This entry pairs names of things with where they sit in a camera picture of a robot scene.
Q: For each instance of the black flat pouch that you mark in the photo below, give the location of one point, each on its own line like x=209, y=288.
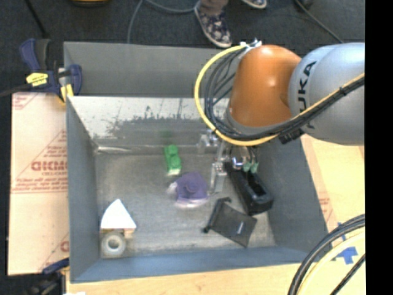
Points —
x=231, y=223

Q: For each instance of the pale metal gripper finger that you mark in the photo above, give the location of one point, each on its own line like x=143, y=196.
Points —
x=218, y=178
x=206, y=142

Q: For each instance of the purple toy cup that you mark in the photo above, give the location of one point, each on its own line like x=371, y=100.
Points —
x=192, y=189

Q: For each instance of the white triangular block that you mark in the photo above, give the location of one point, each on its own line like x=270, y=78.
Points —
x=117, y=215

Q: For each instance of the brown cardboard board red print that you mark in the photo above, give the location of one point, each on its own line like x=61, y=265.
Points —
x=37, y=152

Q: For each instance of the person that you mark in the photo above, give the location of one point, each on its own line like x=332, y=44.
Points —
x=215, y=26

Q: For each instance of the grey metal bin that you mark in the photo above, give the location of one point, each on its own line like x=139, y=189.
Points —
x=147, y=72

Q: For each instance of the white tape roll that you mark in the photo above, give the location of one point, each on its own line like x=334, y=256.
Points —
x=113, y=244

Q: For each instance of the black rectangular box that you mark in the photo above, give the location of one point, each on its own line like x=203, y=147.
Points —
x=253, y=192

